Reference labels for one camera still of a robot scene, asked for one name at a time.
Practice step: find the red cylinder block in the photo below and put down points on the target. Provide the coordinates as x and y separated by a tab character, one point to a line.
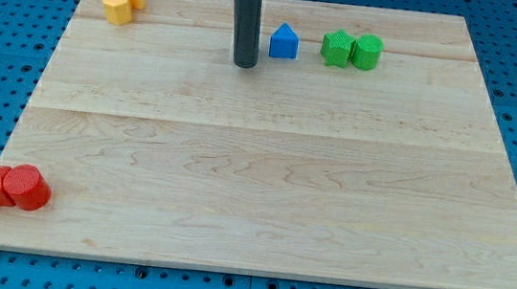
27	188

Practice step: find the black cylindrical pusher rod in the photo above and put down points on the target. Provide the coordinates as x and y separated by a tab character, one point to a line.
247	17

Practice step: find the yellow hexagon block front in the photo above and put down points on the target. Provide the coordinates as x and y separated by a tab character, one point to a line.
117	12

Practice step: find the green star block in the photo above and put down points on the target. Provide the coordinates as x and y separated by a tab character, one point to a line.
337	47

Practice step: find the wooden board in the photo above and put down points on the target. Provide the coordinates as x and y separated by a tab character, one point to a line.
160	151

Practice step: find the blue house-shaped block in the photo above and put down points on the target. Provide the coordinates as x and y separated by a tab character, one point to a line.
284	43

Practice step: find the green cylinder block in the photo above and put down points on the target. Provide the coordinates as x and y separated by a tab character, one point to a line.
367	51

